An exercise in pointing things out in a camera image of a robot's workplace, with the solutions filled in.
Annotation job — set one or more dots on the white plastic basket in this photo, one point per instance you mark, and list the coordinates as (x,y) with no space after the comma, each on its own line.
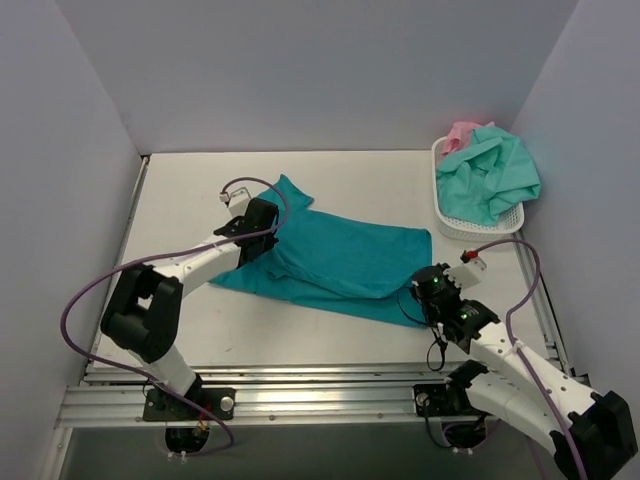
(509,222)

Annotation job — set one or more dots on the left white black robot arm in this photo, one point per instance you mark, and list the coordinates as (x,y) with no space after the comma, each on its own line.
(143,313)

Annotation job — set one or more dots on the mint green t shirt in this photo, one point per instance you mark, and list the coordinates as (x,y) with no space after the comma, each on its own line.
(491,174)

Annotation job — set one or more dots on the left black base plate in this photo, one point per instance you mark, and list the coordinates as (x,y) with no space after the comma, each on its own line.
(160,406)

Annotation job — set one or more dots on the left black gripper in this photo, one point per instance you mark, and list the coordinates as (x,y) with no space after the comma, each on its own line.
(265,230)

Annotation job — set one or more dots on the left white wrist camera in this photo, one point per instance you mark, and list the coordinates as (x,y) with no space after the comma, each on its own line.
(235,197)

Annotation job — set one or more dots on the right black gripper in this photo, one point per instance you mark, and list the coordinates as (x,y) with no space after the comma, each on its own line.
(420,293)

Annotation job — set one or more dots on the pink t shirt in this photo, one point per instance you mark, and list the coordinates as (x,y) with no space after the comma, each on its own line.
(460,134)

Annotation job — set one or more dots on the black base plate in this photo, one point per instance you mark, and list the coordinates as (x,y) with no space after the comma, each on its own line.
(160,406)
(443,400)

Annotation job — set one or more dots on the aluminium rail frame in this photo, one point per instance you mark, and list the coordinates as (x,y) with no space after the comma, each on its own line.
(290,364)

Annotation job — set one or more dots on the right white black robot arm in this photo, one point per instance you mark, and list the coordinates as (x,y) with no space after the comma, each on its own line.
(588,434)

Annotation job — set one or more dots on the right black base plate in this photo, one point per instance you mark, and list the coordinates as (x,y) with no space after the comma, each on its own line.
(443,400)

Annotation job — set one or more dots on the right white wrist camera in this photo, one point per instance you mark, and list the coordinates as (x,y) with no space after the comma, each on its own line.
(470,272)

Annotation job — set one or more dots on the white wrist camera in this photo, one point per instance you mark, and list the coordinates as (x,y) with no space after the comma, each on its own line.
(235,197)
(470,272)

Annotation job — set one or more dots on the teal t shirt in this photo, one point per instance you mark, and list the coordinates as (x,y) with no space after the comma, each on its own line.
(336,264)

